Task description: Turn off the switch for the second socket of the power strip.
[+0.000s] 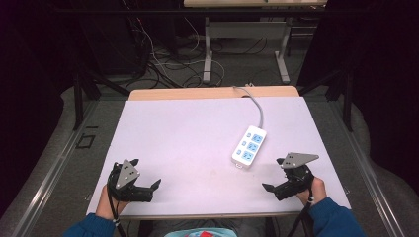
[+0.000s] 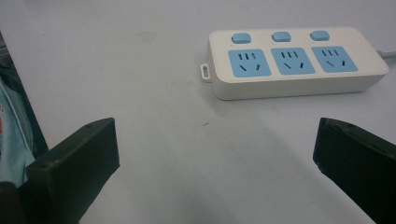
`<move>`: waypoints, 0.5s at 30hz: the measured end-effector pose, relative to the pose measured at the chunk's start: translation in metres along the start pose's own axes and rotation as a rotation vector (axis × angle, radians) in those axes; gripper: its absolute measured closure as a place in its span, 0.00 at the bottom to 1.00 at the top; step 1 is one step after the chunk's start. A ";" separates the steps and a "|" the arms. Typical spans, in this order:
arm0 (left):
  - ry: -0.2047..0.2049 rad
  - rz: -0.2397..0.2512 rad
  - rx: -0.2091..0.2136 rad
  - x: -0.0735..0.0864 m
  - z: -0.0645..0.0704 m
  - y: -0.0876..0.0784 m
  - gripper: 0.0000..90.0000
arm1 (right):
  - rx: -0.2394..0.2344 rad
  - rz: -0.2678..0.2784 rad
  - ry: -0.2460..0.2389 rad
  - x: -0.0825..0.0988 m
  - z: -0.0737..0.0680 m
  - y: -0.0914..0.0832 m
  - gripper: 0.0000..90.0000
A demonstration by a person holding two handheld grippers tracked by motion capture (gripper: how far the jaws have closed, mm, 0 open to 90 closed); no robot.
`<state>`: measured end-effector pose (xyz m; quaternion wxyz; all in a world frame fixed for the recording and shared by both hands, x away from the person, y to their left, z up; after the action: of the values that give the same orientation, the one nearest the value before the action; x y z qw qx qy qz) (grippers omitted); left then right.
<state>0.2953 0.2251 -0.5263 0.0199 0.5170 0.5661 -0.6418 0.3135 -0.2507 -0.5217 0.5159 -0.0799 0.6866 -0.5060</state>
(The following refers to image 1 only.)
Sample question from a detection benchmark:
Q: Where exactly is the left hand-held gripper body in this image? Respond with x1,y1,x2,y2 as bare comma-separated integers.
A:
107,159,154,203

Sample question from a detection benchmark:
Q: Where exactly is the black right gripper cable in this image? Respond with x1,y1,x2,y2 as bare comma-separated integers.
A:
286,187,314,237

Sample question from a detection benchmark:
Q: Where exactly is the wooden table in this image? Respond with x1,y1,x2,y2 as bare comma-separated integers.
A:
127,85,301,102

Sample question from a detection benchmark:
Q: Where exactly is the dark curtain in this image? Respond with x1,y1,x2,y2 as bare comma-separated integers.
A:
0,0,80,218
295,0,419,196

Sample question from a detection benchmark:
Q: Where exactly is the grey power strip cable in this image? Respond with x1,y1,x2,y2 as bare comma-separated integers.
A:
232,85,266,129

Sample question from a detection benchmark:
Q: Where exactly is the white table mat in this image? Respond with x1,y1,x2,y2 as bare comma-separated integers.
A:
85,96,352,218

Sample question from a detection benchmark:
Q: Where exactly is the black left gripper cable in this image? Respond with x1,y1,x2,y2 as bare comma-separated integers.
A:
106,164,128,237

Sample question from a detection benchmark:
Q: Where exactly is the white power strip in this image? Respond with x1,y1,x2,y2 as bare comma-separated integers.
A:
230,124,268,170

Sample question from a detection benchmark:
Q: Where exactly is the person's right hand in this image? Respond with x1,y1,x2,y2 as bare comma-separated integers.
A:
295,177,328,207

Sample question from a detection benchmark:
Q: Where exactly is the person's teal clothing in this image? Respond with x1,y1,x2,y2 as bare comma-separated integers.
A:
163,227,239,237

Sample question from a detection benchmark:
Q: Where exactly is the black metal stand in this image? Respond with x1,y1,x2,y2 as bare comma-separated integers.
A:
296,67,356,133
72,63,131,131

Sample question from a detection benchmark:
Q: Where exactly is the desk with white metal legs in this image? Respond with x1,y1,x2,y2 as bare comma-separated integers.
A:
183,0,328,85

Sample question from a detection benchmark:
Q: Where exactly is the aluminium floor rail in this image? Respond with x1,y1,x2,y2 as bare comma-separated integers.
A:
328,99,407,237
9,99,101,237

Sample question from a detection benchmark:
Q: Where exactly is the person's left hand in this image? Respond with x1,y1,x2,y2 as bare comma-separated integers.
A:
95,184,130,221

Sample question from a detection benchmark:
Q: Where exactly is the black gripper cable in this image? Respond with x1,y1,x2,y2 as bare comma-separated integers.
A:
286,187,314,237
106,164,128,237

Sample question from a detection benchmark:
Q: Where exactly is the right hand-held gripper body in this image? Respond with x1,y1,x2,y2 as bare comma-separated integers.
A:
273,151,320,201

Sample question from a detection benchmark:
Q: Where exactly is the tangle of floor cables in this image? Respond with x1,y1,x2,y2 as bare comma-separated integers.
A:
122,0,269,89

